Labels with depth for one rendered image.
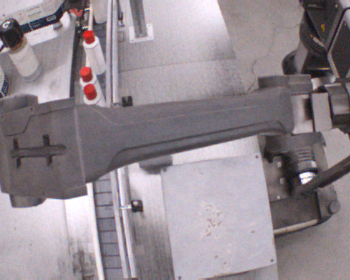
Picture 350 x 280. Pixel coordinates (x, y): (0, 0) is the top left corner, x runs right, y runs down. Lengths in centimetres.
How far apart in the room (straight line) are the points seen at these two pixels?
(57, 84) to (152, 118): 98
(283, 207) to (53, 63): 119
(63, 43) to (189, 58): 48
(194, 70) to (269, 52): 122
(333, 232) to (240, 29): 147
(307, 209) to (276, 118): 135
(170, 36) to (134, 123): 109
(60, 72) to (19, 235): 59
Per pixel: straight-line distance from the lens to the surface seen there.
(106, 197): 108
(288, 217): 176
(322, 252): 205
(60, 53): 138
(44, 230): 117
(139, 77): 129
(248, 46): 245
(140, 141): 32
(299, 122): 52
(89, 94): 99
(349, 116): 54
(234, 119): 40
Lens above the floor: 190
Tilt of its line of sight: 66 degrees down
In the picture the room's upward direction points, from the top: 5 degrees counter-clockwise
